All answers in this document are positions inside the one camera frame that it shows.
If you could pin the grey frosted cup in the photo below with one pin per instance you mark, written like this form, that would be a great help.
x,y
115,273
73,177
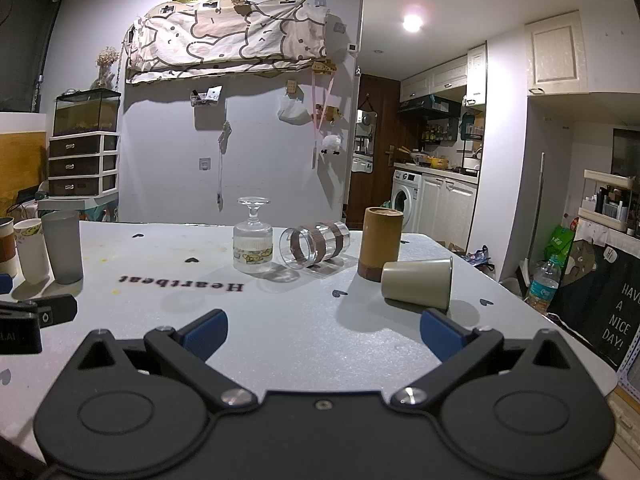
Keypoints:
x,y
62,247

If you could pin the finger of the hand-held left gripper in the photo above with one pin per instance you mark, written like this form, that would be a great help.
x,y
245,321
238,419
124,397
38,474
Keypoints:
x,y
55,310
4,284

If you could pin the clear stemmed glass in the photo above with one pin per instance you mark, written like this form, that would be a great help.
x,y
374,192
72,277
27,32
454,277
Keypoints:
x,y
252,247

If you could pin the glass fish tank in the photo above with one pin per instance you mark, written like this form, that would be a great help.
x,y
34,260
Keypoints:
x,y
86,112

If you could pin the clear glass with brown bands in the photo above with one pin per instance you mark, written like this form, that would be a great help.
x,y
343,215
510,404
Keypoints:
x,y
312,244

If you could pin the brown and white cup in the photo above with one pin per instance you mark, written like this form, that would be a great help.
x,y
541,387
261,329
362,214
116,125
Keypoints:
x,y
6,247

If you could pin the wooden board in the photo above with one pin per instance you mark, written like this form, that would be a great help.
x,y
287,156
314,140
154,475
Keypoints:
x,y
22,170

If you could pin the white storage rack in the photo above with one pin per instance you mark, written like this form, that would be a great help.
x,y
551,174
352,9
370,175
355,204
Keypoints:
x,y
610,202

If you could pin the brown wooden door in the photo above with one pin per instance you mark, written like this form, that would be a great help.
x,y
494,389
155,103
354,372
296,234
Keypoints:
x,y
377,160

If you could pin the black printed cloth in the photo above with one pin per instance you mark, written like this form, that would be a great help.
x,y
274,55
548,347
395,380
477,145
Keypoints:
x,y
600,305

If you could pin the white printed paper cup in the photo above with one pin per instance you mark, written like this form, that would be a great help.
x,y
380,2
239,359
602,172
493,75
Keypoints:
x,y
31,250

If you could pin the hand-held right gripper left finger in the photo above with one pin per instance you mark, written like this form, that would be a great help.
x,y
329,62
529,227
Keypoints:
x,y
207,334

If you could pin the white wall cabinet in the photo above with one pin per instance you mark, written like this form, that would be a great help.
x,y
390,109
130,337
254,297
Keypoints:
x,y
557,52

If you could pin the round ceiling light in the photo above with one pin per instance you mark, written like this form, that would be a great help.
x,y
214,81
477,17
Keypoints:
x,y
412,21

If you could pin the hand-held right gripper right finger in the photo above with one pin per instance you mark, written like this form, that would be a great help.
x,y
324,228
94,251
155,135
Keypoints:
x,y
441,334

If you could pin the white pole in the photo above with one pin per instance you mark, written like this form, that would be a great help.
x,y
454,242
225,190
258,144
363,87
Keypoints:
x,y
537,210

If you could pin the printed cartoon cloth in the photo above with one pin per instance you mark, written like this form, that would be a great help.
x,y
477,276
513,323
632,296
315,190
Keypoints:
x,y
225,35

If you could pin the green bag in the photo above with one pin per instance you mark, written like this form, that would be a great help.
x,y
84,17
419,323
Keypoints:
x,y
559,242

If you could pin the black range hood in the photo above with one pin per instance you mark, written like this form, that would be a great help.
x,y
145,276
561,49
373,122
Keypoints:
x,y
427,107

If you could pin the white washing machine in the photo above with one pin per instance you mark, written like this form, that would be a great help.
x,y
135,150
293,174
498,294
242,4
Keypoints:
x,y
407,200

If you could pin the white kitchen base cabinet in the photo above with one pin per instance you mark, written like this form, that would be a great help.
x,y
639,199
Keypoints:
x,y
447,210

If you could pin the clear plastic water bottle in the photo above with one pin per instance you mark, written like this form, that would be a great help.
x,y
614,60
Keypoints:
x,y
542,285

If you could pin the white wall socket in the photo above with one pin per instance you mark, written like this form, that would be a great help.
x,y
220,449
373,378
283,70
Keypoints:
x,y
204,164

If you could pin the brown bamboo cup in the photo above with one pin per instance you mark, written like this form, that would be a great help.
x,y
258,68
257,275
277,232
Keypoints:
x,y
381,242

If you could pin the white plastic drawer cabinet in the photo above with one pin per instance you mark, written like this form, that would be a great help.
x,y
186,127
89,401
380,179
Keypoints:
x,y
82,165

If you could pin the white plush toy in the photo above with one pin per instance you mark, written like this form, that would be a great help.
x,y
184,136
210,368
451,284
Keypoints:
x,y
330,144

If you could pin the dried flower vase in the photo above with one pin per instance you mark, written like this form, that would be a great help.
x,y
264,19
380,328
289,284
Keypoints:
x,y
106,67

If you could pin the beige cup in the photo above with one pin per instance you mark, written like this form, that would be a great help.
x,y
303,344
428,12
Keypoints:
x,y
415,282

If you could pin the white plastic bag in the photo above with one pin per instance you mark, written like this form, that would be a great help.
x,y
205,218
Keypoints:
x,y
291,109

